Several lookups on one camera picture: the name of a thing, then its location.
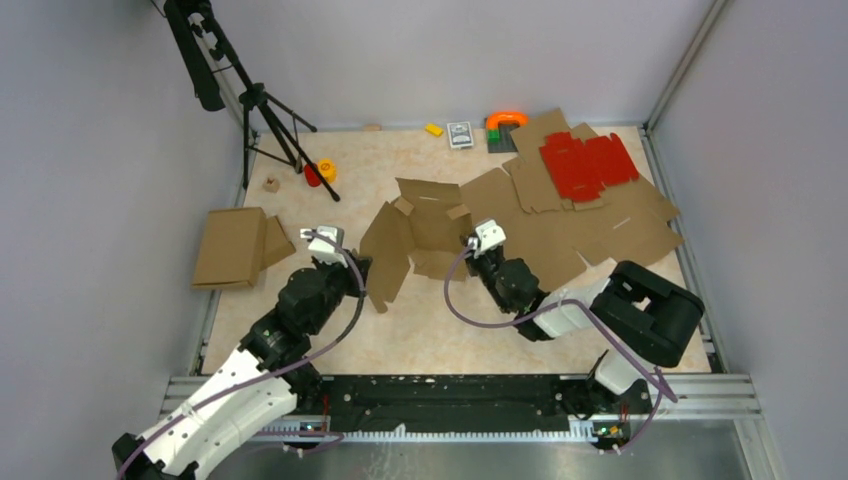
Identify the orange horseshoe toy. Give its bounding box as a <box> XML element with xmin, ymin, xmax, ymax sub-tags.
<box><xmin>485</xmin><ymin>111</ymin><xmax>529</xmax><ymax>130</ymax></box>

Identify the small wooden cube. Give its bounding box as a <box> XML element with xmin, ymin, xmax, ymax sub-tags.
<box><xmin>262</xmin><ymin>176</ymin><xmax>280</xmax><ymax>193</ymax></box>

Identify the large brown cardboard sheet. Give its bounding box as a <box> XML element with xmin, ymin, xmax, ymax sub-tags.
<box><xmin>461</xmin><ymin>109</ymin><xmax>684</xmax><ymax>290</ymax></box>

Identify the black camera tripod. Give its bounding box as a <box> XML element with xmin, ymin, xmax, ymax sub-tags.
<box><xmin>157</xmin><ymin>0</ymin><xmax>341</xmax><ymax>202</ymax></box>

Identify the playing card deck box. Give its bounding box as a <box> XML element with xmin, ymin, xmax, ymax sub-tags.
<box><xmin>446</xmin><ymin>121</ymin><xmax>474</xmax><ymax>150</ymax></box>

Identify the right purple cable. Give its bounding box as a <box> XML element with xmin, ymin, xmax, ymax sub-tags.
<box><xmin>442</xmin><ymin>241</ymin><xmax>680</xmax><ymax>455</ymax></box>

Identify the yellow small block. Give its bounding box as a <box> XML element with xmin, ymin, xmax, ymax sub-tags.
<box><xmin>424</xmin><ymin>123</ymin><xmax>444</xmax><ymax>137</ymax></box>

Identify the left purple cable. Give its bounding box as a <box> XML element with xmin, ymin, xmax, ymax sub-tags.
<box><xmin>115</xmin><ymin>230</ymin><xmax>369</xmax><ymax>480</ymax></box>

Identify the yellow round toy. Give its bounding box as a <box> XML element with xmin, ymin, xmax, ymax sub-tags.
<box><xmin>317</xmin><ymin>158</ymin><xmax>337</xmax><ymax>184</ymax></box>

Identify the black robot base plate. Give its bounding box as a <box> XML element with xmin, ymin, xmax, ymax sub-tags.
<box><xmin>292</xmin><ymin>374</ymin><xmax>652</xmax><ymax>442</ymax></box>

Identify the purple cable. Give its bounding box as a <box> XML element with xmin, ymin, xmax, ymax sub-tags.
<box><xmin>442</xmin><ymin>241</ymin><xmax>680</xmax><ymax>455</ymax></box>
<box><xmin>115</xmin><ymin>230</ymin><xmax>369</xmax><ymax>480</ymax></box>

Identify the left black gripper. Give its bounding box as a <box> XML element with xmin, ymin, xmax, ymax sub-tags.
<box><xmin>307</xmin><ymin>248</ymin><xmax>373</xmax><ymax>335</ymax></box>

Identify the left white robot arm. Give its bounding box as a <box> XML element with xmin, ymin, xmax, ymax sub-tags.
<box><xmin>112</xmin><ymin>225</ymin><xmax>372</xmax><ymax>479</ymax></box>

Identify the small brown cardboard blank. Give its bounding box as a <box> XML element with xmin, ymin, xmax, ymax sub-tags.
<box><xmin>502</xmin><ymin>157</ymin><xmax>606</xmax><ymax>214</ymax></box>

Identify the grey lego base plate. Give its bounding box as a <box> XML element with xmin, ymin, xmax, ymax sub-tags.
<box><xmin>487</xmin><ymin>124</ymin><xmax>518</xmax><ymax>154</ymax></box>

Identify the brown cardboard box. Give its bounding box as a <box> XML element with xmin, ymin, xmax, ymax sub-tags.
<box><xmin>359</xmin><ymin>178</ymin><xmax>472</xmax><ymax>314</ymax></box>
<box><xmin>191</xmin><ymin>207</ymin><xmax>296</xmax><ymax>290</ymax></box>

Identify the red flat cardboard blank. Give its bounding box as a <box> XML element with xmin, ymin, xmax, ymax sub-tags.
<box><xmin>539</xmin><ymin>132</ymin><xmax>640</xmax><ymax>203</ymax></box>

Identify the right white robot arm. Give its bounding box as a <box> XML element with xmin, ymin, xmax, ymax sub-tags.
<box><xmin>451</xmin><ymin>219</ymin><xmax>705</xmax><ymax>412</ymax></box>

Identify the folded brown cardboard box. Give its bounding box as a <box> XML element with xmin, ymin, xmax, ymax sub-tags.
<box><xmin>191</xmin><ymin>207</ymin><xmax>296</xmax><ymax>290</ymax></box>

